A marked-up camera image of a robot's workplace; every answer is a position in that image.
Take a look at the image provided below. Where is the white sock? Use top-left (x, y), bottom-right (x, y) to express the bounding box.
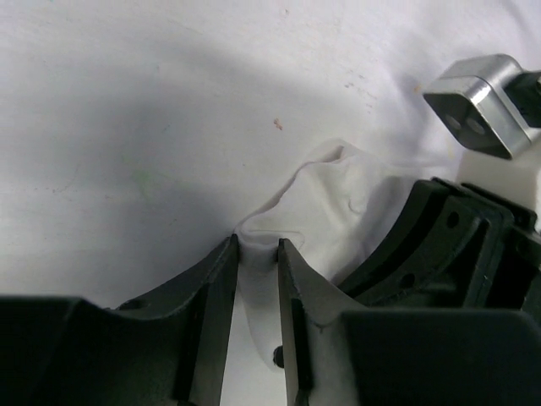
top-left (236, 141), bottom-right (449, 369)

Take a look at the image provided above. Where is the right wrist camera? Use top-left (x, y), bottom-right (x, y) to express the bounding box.
top-left (423, 54), bottom-right (540, 160)

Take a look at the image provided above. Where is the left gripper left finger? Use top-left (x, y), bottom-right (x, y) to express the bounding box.
top-left (117, 234), bottom-right (239, 402)

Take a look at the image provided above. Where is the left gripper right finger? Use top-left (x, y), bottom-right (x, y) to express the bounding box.
top-left (277, 239), bottom-right (359, 402)

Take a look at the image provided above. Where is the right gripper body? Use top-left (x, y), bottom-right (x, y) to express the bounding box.
top-left (338, 178), bottom-right (540, 313)

